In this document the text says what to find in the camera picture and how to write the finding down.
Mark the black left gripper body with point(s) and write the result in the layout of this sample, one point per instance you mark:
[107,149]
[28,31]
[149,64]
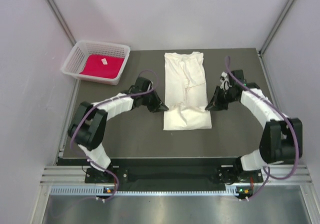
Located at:
[149,100]

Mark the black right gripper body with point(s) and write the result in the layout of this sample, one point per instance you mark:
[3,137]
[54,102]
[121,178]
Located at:
[225,97]

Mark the white t shirt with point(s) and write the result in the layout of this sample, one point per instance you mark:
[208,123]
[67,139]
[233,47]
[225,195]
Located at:
[185,92]

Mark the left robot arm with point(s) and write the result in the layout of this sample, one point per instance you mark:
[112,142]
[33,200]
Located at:
[87,128]

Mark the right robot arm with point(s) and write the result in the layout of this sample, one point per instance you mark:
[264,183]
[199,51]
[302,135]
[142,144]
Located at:
[281,140]

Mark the red folded t shirt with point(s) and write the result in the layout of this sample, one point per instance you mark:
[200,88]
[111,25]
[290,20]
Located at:
[102,66]

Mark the white plastic laundry basket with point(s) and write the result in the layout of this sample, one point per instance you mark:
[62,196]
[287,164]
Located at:
[77,58]

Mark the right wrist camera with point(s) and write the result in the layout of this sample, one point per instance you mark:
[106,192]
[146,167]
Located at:
[224,79]

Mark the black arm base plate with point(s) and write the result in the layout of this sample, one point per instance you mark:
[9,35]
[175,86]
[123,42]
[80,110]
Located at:
[212,170]

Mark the aluminium front rail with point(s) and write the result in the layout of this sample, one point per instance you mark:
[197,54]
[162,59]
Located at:
[75,175]

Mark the white slotted cable duct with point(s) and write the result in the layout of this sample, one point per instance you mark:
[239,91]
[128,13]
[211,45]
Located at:
[106,191]

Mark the left aluminium frame post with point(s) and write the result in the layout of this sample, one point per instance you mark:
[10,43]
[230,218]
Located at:
[61,21]

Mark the aluminium frame post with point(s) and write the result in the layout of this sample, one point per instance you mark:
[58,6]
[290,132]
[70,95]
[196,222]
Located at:
[61,21]
[276,26]

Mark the right aluminium frame post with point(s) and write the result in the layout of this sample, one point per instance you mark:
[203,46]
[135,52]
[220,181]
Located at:
[276,26]

